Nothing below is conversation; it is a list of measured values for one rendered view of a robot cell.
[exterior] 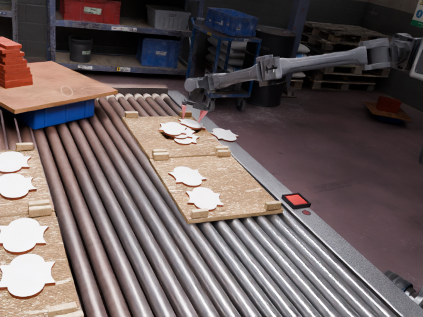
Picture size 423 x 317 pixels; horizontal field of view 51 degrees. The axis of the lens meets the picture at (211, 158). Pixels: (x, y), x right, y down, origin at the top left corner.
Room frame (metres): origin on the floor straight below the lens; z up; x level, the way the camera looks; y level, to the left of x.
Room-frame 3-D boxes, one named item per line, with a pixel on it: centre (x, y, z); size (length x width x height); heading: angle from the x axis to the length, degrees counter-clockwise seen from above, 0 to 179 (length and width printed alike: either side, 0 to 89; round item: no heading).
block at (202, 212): (1.16, 0.01, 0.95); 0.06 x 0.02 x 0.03; 118
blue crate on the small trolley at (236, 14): (5.11, 0.05, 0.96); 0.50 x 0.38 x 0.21; 41
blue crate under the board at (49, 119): (1.80, 0.76, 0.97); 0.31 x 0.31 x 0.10; 57
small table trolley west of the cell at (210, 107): (5.13, 0.11, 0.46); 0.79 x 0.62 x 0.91; 26
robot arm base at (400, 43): (1.67, -0.59, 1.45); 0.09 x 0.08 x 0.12; 46
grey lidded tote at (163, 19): (5.93, 0.88, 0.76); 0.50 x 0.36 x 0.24; 122
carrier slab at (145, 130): (1.77, 0.18, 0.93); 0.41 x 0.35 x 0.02; 29
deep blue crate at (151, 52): (5.94, 0.96, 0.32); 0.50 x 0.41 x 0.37; 112
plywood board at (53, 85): (1.84, 0.82, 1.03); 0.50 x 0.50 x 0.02; 57
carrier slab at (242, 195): (1.40, -0.02, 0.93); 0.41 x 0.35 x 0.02; 28
